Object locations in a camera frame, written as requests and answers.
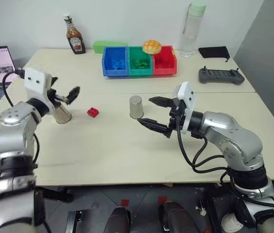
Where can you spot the green rectangular box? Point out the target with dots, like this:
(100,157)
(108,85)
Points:
(102,45)

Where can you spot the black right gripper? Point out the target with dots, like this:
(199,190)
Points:
(176,116)

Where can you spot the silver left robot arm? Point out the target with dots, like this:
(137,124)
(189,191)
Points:
(10,143)

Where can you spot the green storage bin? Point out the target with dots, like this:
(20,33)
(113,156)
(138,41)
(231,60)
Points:
(140,61)

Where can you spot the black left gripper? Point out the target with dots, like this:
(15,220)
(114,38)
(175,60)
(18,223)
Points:
(55,97)

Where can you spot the round yellow bread bun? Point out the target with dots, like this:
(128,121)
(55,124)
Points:
(152,46)

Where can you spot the red floor marker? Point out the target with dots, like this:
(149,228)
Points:
(162,199)
(125,202)

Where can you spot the blue storage bin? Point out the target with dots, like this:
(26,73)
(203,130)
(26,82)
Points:
(115,61)

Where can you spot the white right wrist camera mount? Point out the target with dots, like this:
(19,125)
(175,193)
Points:
(187,97)

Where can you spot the white round object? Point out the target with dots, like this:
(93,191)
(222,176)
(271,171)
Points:
(230,223)

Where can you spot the red storage bin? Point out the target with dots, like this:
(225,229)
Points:
(164,61)

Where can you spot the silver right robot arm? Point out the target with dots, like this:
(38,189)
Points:
(238,148)

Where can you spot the green blocks pile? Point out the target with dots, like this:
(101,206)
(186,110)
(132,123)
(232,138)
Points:
(141,63)

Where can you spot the dark rounded shape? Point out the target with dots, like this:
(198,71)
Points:
(179,217)
(119,219)

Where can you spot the black cloth pouch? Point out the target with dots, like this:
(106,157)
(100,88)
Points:
(214,52)

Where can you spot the blue blocks pile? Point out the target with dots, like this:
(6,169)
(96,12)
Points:
(117,63)

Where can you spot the small red block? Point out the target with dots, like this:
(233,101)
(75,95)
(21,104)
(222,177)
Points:
(93,112)

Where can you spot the silver metal cup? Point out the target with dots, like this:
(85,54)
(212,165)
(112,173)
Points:
(63,115)
(136,106)

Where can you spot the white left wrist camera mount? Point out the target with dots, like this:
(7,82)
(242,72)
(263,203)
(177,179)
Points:
(36,81)

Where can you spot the ketchup bottle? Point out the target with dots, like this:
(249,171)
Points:
(75,38)

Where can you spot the gray handheld controller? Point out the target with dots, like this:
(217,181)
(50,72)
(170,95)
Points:
(220,76)

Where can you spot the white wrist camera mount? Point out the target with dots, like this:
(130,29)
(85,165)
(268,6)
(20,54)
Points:
(187,97)
(36,81)

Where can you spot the clear bottle with green lid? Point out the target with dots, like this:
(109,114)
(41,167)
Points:
(189,31)

